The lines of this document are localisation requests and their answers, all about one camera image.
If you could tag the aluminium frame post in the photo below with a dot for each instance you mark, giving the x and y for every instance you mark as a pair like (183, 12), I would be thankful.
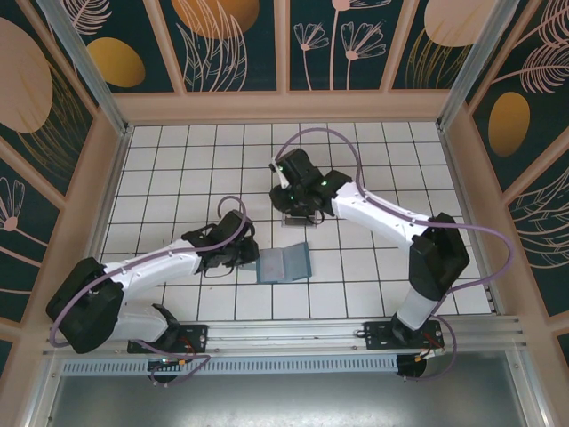
(473, 66)
(87, 66)

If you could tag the grey VIP card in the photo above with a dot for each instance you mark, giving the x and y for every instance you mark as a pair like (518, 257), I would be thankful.
(298, 220)

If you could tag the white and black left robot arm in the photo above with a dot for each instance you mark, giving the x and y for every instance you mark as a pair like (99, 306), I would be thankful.
(151, 262)

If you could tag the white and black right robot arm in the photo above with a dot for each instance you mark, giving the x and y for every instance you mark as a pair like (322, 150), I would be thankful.
(378, 213)

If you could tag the teal card holder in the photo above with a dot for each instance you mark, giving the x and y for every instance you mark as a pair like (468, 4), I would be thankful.
(295, 262)

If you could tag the grey metal sheet panel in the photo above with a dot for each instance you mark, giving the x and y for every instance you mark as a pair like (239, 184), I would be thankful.
(289, 400)

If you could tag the white card pink print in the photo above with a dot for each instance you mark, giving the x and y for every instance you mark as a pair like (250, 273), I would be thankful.
(271, 266)

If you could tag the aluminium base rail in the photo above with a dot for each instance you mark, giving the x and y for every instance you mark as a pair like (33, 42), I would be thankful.
(284, 335)

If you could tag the aluminium table edge rail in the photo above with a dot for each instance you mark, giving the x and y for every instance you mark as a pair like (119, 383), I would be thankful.
(462, 200)
(116, 169)

